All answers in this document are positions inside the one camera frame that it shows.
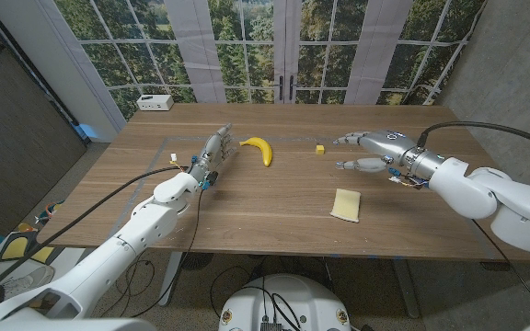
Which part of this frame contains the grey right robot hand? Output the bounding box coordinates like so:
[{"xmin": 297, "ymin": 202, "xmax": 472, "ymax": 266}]
[{"xmin": 332, "ymin": 130, "xmax": 418, "ymax": 174}]

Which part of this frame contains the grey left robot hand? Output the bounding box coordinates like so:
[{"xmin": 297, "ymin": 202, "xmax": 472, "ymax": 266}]
[{"xmin": 186, "ymin": 122, "xmax": 237, "ymax": 185}]

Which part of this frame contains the pale yellow sponge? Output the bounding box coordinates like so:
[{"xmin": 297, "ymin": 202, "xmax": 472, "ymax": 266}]
[{"xmin": 329, "ymin": 188, "xmax": 362, "ymax": 223}]

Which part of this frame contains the yellow banana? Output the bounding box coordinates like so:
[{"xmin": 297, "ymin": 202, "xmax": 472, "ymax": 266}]
[{"xmin": 238, "ymin": 136, "xmax": 273, "ymax": 167}]

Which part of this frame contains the white power strip box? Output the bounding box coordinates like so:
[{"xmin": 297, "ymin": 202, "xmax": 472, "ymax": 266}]
[{"xmin": 136, "ymin": 94, "xmax": 175, "ymax": 112}]

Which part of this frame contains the printed window backdrop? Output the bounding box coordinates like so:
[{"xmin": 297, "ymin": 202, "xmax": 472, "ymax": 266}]
[{"xmin": 52, "ymin": 0, "xmax": 487, "ymax": 121}]

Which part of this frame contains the blue floor object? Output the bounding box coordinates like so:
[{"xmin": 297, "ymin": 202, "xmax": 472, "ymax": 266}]
[{"xmin": 74, "ymin": 122, "xmax": 98, "ymax": 140}]

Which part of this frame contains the grey table leg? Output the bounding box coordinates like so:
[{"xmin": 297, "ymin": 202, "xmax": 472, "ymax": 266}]
[
  {"xmin": 392, "ymin": 259, "xmax": 421, "ymax": 319},
  {"xmin": 157, "ymin": 251, "xmax": 184, "ymax": 307}
]

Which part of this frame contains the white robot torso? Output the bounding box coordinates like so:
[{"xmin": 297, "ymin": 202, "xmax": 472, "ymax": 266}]
[{"xmin": 218, "ymin": 273, "xmax": 351, "ymax": 331}]

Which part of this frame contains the colourful floor toy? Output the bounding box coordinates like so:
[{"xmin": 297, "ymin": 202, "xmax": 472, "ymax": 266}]
[{"xmin": 34, "ymin": 200, "xmax": 66, "ymax": 226}]

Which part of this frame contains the yellow and black floor object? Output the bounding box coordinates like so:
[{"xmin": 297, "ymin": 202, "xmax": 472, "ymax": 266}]
[{"xmin": 0, "ymin": 229, "xmax": 57, "ymax": 264}]

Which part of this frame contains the white sneaker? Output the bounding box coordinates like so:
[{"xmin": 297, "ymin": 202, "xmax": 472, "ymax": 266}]
[{"xmin": 2, "ymin": 265, "xmax": 55, "ymax": 300}]

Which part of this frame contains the white connector with yellow wire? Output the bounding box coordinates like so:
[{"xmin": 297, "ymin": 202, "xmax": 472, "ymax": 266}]
[{"xmin": 169, "ymin": 153, "xmax": 187, "ymax": 173}]

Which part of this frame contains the thin black hanging cable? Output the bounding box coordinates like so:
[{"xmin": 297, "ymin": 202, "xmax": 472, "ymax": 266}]
[{"xmin": 129, "ymin": 188, "xmax": 204, "ymax": 318}]

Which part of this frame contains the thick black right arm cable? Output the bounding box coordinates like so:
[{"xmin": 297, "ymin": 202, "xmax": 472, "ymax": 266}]
[{"xmin": 417, "ymin": 120, "xmax": 530, "ymax": 153}]

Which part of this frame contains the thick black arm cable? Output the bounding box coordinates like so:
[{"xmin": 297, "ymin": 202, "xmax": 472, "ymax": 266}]
[
  {"xmin": 0, "ymin": 165, "xmax": 188, "ymax": 314},
  {"xmin": 417, "ymin": 120, "xmax": 530, "ymax": 153}
]

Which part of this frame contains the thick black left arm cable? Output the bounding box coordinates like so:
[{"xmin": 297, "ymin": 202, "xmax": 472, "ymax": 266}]
[{"xmin": 0, "ymin": 165, "xmax": 188, "ymax": 314}]

